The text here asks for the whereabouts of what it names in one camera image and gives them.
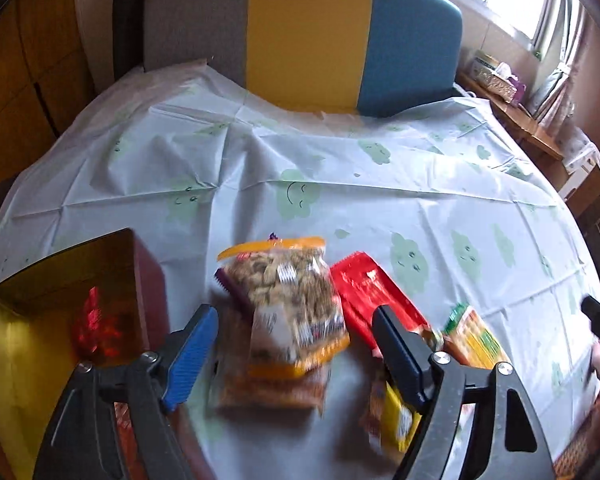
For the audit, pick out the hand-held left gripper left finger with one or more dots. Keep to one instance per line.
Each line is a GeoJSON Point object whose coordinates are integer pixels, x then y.
{"type": "Point", "coordinates": [190, 360]}

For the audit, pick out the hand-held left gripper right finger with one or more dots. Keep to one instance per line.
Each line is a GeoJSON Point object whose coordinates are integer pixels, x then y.
{"type": "Point", "coordinates": [405, 365]}

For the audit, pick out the yellow snack packet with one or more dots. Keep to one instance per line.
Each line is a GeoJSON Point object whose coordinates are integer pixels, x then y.
{"type": "Point", "coordinates": [395, 410]}

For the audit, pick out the large red snack packet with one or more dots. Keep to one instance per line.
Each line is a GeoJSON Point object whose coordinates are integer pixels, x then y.
{"type": "Point", "coordinates": [365, 285]}

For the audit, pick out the clear peanut bag orange trim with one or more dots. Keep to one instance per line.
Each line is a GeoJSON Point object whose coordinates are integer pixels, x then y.
{"type": "Point", "coordinates": [290, 280]}

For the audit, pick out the maroon box with gold interior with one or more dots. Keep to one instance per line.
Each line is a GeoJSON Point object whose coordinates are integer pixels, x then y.
{"type": "Point", "coordinates": [15, 360]}

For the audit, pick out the green and orange snack packet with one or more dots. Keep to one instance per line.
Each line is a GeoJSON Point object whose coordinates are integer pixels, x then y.
{"type": "Point", "coordinates": [472, 335]}

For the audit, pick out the red foil candy packet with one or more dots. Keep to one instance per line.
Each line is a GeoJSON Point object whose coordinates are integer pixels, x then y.
{"type": "Point", "coordinates": [95, 320]}

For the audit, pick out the wooden side table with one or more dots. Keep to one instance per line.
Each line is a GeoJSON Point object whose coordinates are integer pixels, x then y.
{"type": "Point", "coordinates": [530, 130]}

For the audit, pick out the pale cloud-print table cover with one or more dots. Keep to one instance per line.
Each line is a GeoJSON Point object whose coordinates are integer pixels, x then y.
{"type": "Point", "coordinates": [330, 170]}

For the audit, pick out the patterned curtain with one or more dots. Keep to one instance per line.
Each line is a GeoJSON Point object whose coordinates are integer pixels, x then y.
{"type": "Point", "coordinates": [555, 100]}

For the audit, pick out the woven tissue box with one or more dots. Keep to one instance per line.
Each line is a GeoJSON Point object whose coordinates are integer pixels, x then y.
{"type": "Point", "coordinates": [500, 85]}

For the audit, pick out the wooden wardrobe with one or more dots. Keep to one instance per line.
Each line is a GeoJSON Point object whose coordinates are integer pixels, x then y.
{"type": "Point", "coordinates": [25, 60]}

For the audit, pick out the black padded panel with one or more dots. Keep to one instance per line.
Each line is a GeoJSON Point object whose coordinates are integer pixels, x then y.
{"type": "Point", "coordinates": [130, 15]}

